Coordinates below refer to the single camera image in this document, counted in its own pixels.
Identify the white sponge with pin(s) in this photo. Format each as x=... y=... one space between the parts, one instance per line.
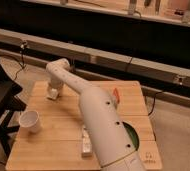
x=52 y=94

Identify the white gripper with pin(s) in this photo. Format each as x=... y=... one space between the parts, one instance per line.
x=55 y=86

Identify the green ceramic bowl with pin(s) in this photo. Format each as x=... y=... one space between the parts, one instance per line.
x=133 y=135

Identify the white paper cup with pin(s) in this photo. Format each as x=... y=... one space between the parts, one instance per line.
x=30 y=121

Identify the black office chair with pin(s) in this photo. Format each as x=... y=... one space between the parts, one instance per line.
x=8 y=105

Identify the orange carrot toy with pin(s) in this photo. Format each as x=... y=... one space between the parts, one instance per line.
x=116 y=94

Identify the clear plastic bottle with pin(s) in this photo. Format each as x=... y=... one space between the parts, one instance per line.
x=86 y=150

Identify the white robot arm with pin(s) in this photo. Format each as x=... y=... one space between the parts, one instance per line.
x=112 y=145

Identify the wooden table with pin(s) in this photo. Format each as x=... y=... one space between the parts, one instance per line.
x=57 y=147

